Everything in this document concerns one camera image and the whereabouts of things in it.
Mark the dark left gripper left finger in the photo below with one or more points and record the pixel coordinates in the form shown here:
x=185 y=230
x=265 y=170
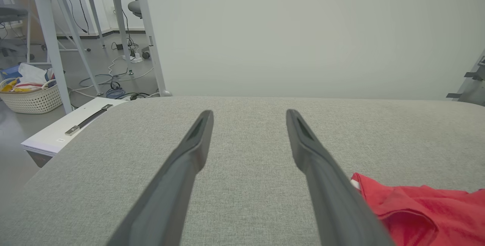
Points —
x=170 y=193

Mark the grey office chair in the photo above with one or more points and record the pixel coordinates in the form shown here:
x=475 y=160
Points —
x=135 y=8

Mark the white metal desk frame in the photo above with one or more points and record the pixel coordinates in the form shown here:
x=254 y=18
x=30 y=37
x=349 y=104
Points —
x=47 y=30

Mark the white woven laundry basket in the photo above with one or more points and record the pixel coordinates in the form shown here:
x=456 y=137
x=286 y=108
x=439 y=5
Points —
x=34 y=102

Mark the white partition panel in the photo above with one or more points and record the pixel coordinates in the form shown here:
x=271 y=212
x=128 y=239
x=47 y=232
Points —
x=303 y=30

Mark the white power strip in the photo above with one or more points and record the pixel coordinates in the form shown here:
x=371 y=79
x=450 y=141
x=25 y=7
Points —
x=134 y=58

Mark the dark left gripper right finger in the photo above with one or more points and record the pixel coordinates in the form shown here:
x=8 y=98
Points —
x=333 y=200

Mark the white crumpled cloth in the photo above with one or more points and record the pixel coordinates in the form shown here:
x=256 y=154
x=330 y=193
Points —
x=32 y=73

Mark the yellow cloth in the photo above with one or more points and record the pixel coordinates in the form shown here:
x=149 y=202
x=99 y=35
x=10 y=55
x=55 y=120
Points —
x=11 y=86

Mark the red white basketball jersey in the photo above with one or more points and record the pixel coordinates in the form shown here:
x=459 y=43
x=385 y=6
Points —
x=435 y=215

